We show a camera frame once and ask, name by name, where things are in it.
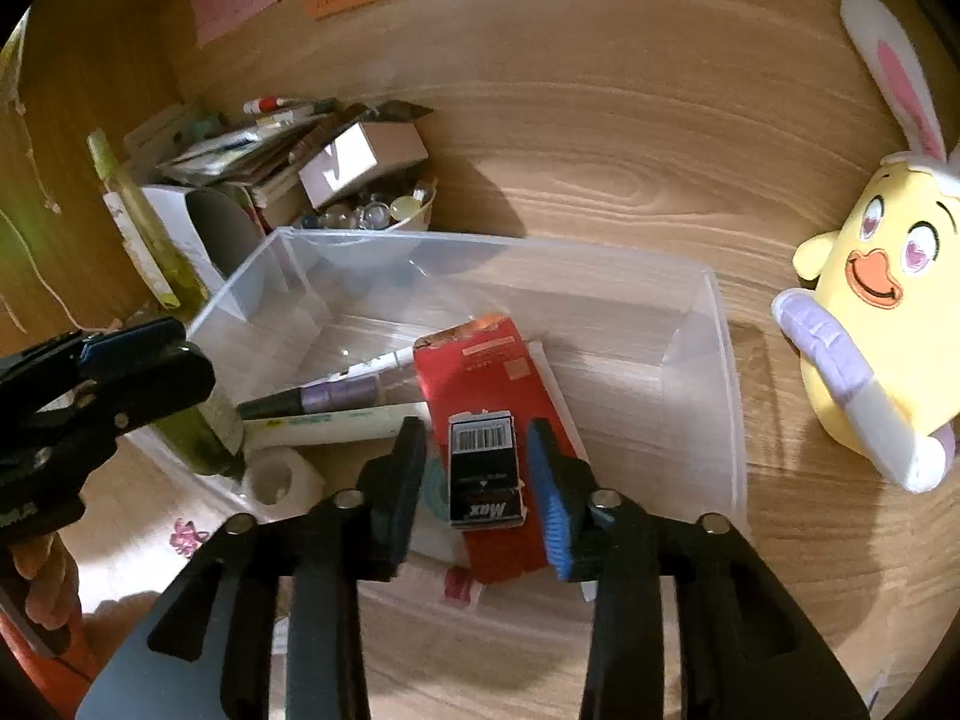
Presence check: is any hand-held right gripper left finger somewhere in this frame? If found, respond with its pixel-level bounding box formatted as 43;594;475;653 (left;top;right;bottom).
75;416;428;720

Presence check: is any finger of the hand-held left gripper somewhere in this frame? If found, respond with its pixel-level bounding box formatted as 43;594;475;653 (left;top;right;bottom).
22;343;218;466
0;317;186;410

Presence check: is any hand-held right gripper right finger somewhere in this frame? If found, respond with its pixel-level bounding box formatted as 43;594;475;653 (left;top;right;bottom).
525;418;871;720

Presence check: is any teal round lid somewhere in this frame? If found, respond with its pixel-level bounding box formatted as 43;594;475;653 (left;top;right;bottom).
420;457;452;523

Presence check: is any small black box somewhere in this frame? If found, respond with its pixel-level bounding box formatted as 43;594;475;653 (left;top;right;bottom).
446;409;526;528

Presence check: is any white green cosmetic tube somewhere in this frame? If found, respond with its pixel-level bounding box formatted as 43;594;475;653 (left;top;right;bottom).
244;403;422;452

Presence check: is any clear plastic storage bin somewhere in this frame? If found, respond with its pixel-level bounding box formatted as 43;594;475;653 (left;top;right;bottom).
120;227;749;616

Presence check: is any purple mascara tube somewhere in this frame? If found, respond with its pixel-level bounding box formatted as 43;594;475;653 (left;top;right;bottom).
236;375;385;421

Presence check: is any white pen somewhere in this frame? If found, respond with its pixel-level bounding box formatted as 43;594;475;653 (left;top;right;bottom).
328;349;416;385

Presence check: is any small white jar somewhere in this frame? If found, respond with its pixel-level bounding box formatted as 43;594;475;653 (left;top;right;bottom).
242;446;326;526

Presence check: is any red paper packet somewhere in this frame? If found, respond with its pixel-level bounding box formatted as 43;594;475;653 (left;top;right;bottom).
412;315;572;584

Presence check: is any person's left hand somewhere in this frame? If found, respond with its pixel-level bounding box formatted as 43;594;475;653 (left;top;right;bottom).
9;525;85;632

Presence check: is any yellow-green spray bottle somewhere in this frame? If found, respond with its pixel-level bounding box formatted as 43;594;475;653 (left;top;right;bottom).
85;127;212;310

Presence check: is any slim white label bottle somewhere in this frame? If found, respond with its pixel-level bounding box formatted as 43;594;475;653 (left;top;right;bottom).
103;191;179;310

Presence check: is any white grey open carton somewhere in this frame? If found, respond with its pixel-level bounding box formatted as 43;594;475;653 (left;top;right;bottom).
141;184;265;317

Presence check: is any pink flower charm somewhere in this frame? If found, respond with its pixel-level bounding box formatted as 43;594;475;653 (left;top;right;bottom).
168;516;212;557

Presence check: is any orange object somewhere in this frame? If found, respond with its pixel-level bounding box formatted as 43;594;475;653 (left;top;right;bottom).
0;607;100;700

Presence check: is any stack of books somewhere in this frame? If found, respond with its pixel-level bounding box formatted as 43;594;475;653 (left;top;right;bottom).
124;101;340;209

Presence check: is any white bowl of beads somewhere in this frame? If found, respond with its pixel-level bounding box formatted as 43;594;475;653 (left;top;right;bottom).
291;176;437;235

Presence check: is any small white cardboard box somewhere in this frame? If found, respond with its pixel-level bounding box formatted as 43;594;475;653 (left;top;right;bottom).
298;120;430;209

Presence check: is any yellow chick plush toy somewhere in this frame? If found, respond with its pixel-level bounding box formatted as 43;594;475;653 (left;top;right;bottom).
771;0;960;494

